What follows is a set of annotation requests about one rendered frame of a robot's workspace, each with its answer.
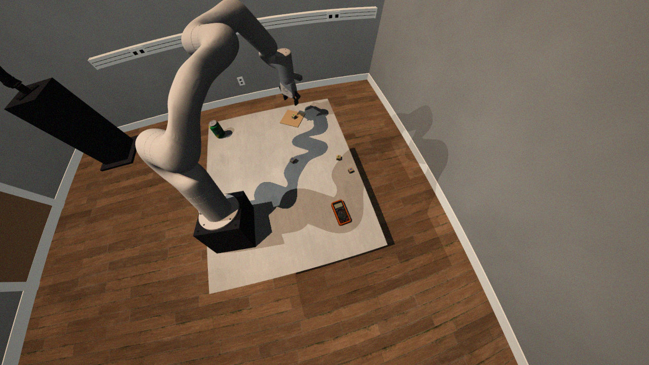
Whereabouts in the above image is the green drink can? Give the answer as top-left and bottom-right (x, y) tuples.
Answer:
(209, 120), (225, 138)

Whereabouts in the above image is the tan flat mat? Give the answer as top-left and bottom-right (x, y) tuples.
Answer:
(280, 109), (305, 127)

